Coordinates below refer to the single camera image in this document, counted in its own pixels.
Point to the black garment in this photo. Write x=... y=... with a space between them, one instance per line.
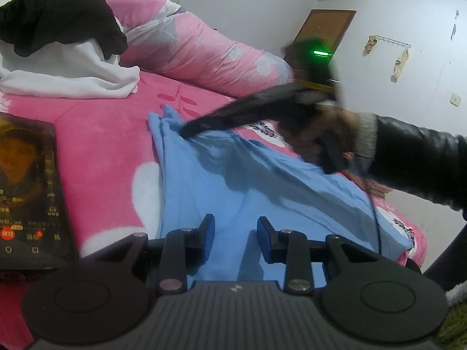
x=65 y=14

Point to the white garment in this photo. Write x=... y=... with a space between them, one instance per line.
x=73 y=76

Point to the black smartphone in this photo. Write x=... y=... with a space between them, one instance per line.
x=33 y=189

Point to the brown wooden door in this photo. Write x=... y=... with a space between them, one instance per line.
x=328 y=25

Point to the pink floral blanket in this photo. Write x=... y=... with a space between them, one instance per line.
x=102 y=146

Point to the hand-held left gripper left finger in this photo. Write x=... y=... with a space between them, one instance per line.
x=207 y=237

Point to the pink grey floral quilt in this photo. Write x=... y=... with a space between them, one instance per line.
x=204 y=51

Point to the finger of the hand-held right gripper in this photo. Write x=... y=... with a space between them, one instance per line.
x=240 y=115

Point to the white wall switch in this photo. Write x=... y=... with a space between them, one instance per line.
x=455 y=100

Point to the metal wall hook rail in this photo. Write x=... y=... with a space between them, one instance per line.
x=394 y=42

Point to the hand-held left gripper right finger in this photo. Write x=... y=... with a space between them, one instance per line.
x=265 y=240

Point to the shaggy floor rug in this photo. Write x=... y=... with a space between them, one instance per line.
x=454 y=321

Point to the person's right hand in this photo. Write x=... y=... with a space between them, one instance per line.
x=343 y=116

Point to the blue t-shirt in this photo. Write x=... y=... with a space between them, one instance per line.
x=189 y=189

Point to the person's right forearm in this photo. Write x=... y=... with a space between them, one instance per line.
x=419 y=160

